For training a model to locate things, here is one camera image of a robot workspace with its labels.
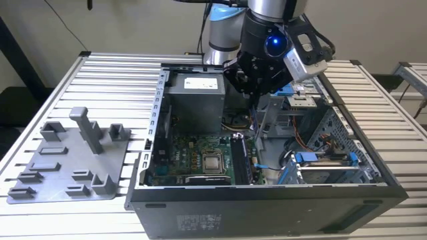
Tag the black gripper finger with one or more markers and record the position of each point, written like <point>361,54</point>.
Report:
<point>235,75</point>
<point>278,83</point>

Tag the dark RAM stick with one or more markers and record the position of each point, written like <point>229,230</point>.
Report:
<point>254,117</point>

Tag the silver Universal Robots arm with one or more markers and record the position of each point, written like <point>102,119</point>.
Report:
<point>223,32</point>

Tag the installed RAM stick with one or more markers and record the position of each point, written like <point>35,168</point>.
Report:
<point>247,162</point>

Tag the blue drive bay latch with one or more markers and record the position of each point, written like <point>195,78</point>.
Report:
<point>286,91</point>

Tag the metal drive cage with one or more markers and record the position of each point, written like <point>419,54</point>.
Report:
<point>301,101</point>

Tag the grey power supply unit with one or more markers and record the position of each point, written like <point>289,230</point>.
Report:
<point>195,110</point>

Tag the black table corner cap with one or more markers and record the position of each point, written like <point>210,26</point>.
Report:
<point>86,53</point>
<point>357,62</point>

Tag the blue disk carrier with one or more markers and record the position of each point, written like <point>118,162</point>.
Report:
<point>307,158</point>

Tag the green motherboard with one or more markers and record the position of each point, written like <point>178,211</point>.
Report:
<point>187,150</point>

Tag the silver CPU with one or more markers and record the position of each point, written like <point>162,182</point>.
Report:
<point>213,163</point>

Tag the metal slat side table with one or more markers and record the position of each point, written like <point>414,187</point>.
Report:
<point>414,75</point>

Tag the black graphics card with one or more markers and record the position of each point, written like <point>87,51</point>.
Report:
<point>207,180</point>

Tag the black open PC case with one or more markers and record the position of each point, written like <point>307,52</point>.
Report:
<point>267,212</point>

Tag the black hanging rod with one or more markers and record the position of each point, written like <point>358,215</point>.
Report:
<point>90,5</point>

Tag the grey parts rack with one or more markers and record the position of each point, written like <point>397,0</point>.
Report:
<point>100,165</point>

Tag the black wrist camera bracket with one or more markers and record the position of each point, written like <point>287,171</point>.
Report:
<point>314,42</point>

